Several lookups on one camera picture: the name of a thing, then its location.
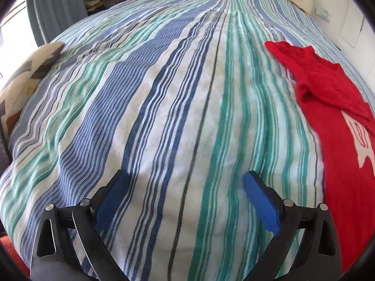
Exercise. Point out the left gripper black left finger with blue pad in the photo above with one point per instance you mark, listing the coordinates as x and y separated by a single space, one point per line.
53 255

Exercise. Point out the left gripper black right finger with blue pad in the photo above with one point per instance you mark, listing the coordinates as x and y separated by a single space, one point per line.
318 256

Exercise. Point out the red knit sweater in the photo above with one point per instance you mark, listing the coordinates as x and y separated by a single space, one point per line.
335 109

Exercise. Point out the orange fuzzy cushion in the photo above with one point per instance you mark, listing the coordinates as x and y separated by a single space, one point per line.
5 241

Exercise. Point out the cream patterned pillow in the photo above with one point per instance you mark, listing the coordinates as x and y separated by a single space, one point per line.
22 84

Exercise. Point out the striped blue green bedsheet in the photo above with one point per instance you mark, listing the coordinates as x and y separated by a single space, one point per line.
184 96

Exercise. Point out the teal curtain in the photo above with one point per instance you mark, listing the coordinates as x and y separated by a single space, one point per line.
49 18

